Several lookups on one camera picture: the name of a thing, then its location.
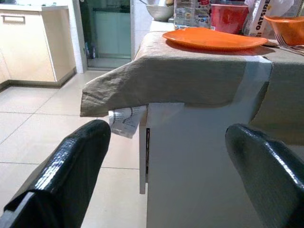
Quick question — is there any silver fork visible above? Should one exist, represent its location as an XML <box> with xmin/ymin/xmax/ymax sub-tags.
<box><xmin>274</xmin><ymin>33</ymin><xmax>304</xmax><ymax>57</ymax></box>

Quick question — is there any orange plate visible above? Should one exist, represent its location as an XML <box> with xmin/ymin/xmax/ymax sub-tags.
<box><xmin>162</xmin><ymin>27</ymin><xmax>269</xmax><ymax>52</ymax></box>

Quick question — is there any beige tablecloth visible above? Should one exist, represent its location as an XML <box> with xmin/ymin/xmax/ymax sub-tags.
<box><xmin>80</xmin><ymin>31</ymin><xmax>304</xmax><ymax>146</ymax></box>

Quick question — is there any glass sliding door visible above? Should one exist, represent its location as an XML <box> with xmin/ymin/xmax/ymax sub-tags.
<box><xmin>73</xmin><ymin>0</ymin><xmax>133</xmax><ymax>70</ymax></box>

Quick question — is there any red container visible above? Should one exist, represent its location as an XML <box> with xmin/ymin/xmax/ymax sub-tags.
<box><xmin>210</xmin><ymin>3</ymin><xmax>249</xmax><ymax>35</ymax></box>

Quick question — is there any cream kitchen cabinet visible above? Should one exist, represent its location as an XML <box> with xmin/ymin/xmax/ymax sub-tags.
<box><xmin>0</xmin><ymin>5</ymin><xmax>77</xmax><ymax>93</ymax></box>

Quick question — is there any steel mixing bowl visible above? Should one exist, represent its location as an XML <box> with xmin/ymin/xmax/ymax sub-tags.
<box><xmin>145</xmin><ymin>4</ymin><xmax>175</xmax><ymax>22</ymax></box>

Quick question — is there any printed food package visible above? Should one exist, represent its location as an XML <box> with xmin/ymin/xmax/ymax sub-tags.
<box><xmin>173</xmin><ymin>0</ymin><xmax>212</xmax><ymax>30</ymax></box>

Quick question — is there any orange bowl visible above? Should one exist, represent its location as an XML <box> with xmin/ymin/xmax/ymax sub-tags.
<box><xmin>263</xmin><ymin>15</ymin><xmax>304</xmax><ymax>47</ymax></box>

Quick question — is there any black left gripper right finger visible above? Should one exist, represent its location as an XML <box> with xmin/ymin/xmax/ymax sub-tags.
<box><xmin>225</xmin><ymin>123</ymin><xmax>304</xmax><ymax>228</ymax></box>

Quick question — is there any white oatside carton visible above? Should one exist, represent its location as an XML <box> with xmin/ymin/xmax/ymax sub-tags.
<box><xmin>242</xmin><ymin>0</ymin><xmax>295</xmax><ymax>38</ymax></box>

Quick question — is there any white table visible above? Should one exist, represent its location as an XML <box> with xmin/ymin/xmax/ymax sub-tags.
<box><xmin>139</xmin><ymin>19</ymin><xmax>272</xmax><ymax>228</ymax></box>

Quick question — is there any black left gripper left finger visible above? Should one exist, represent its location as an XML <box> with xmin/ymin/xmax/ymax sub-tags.
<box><xmin>0</xmin><ymin>119</ymin><xmax>112</xmax><ymax>228</ymax></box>

